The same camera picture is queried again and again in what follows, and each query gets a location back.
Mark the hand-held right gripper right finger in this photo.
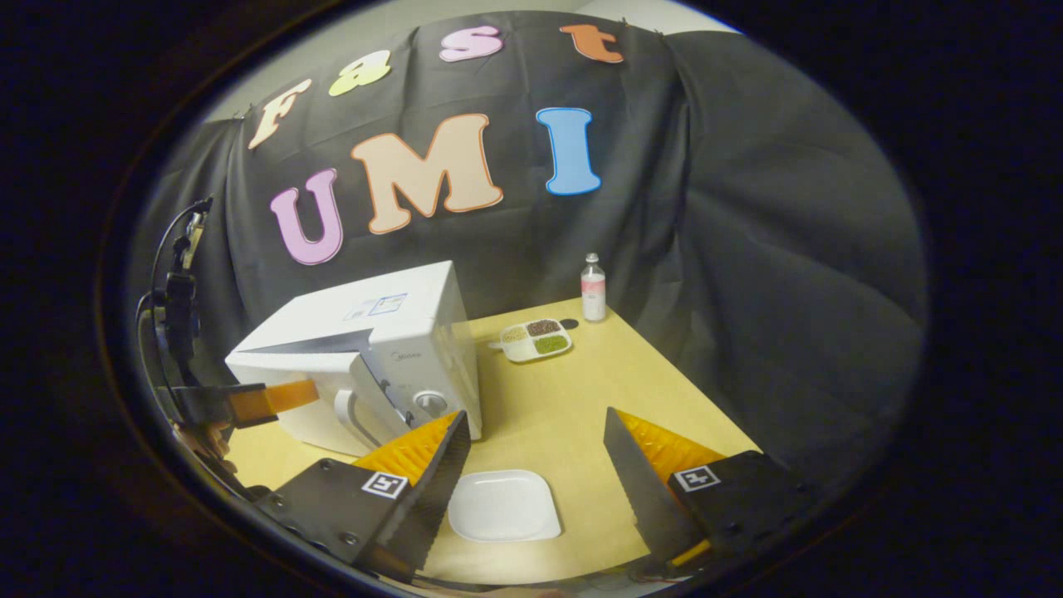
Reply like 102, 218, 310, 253
604, 407, 819, 578

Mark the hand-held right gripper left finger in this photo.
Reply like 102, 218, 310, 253
253, 409, 473, 578

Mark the white microwave oven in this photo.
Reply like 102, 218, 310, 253
225, 260, 483, 458

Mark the white square plate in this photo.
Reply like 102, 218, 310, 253
448, 469, 562, 543

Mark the white divided tray of grains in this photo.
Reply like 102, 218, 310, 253
498, 318, 574, 364

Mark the small bottle with pink label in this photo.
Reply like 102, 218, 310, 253
581, 253, 608, 322

